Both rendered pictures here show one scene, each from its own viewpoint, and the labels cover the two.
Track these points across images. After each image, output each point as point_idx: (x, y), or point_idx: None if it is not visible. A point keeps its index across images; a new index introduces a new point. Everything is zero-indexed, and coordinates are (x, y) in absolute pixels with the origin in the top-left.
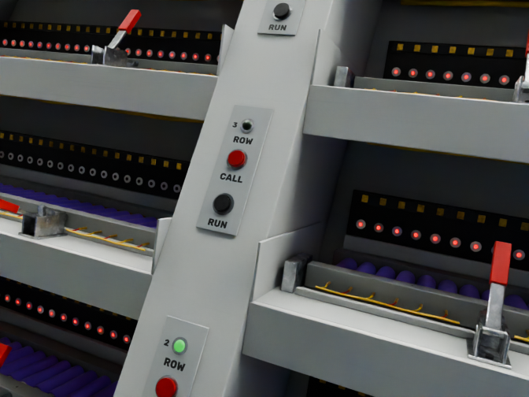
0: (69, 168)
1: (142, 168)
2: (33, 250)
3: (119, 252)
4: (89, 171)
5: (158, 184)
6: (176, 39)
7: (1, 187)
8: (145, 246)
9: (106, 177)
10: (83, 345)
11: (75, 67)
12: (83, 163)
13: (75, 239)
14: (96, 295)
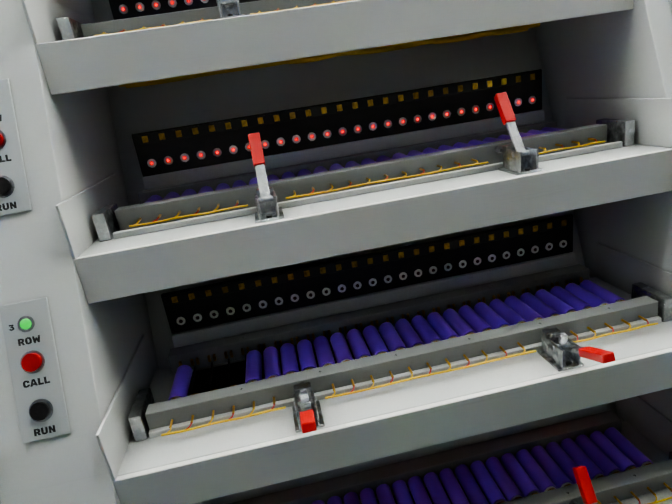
0: (387, 280)
1: (477, 247)
2: (593, 377)
3: (634, 336)
4: (412, 273)
5: (499, 256)
6: (433, 98)
7: (360, 336)
8: (635, 320)
9: (436, 272)
10: (512, 428)
11: (513, 182)
12: (403, 268)
13: (580, 346)
14: (666, 380)
